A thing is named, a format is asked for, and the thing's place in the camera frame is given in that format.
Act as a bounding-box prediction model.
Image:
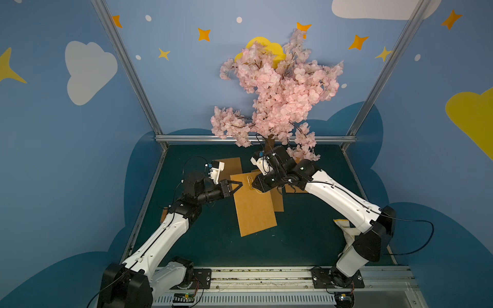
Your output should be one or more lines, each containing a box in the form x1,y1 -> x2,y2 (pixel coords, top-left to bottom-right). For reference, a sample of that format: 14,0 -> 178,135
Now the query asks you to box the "aluminium back rail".
155,134 -> 357,145

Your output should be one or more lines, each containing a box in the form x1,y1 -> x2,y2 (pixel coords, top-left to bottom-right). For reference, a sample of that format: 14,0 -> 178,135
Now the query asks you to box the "aluminium left corner post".
91,0 -> 169,151

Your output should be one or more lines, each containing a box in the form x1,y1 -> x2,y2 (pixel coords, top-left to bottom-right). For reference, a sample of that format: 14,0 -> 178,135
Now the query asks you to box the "aluminium corner post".
341,0 -> 431,153
91,0 -> 169,151

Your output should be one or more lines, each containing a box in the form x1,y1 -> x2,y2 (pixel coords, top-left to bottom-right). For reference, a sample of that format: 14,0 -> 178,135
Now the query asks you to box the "right circuit board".
334,293 -> 354,308

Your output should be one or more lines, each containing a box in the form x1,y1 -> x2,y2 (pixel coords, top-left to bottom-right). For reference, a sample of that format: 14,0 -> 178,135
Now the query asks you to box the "pink cherry blossom tree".
211,29 -> 344,161

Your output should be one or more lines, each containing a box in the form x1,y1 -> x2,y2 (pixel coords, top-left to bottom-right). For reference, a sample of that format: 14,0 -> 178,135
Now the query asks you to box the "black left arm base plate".
172,268 -> 212,290

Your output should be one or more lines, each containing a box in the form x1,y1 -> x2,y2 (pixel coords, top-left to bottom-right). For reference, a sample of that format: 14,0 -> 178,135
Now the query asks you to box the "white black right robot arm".
250,146 -> 396,286

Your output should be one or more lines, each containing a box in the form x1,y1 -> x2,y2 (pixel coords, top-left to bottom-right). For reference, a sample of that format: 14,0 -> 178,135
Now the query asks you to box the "aluminium front rail frame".
151,266 -> 427,307

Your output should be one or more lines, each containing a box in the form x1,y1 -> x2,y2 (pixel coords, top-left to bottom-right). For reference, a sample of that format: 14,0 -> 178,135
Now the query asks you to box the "aluminium right corner post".
341,0 -> 431,153

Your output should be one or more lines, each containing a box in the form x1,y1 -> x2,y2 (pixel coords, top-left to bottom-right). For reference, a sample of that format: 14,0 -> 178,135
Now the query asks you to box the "circuit board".
334,293 -> 354,308
172,293 -> 196,306

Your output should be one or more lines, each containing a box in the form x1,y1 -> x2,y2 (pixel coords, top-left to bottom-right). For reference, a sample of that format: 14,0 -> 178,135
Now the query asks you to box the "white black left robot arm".
95,173 -> 243,307

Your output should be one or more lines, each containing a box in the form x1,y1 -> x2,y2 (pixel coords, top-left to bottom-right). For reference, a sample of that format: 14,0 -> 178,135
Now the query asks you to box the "white yellow cloth strip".
333,219 -> 361,250

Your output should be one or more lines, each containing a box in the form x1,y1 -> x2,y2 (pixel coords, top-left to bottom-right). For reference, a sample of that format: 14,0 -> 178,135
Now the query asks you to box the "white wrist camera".
250,151 -> 272,175
209,160 -> 225,185

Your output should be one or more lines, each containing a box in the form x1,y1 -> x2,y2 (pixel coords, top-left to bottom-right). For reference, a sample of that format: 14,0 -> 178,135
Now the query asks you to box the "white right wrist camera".
250,151 -> 272,175

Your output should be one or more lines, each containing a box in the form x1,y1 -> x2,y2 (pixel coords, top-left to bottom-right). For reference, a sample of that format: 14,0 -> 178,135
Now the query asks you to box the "left circuit board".
172,293 -> 196,306

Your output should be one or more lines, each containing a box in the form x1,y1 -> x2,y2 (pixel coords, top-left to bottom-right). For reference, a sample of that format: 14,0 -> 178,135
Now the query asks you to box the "brown wooden stick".
160,208 -> 169,223

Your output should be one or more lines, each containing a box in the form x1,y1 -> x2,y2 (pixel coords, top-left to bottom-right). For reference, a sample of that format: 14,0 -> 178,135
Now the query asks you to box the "brown kraft file bag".
284,158 -> 309,194

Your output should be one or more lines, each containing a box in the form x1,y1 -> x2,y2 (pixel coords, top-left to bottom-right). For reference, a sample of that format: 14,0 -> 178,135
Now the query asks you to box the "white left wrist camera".
209,160 -> 225,185

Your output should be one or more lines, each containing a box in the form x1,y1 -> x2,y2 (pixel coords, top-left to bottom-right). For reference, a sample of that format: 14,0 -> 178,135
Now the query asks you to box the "brown kraft envelope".
217,157 -> 243,181
231,173 -> 277,237
247,169 -> 285,213

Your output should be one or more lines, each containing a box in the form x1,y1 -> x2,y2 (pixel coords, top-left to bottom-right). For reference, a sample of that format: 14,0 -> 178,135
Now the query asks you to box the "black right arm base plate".
310,266 -> 365,290

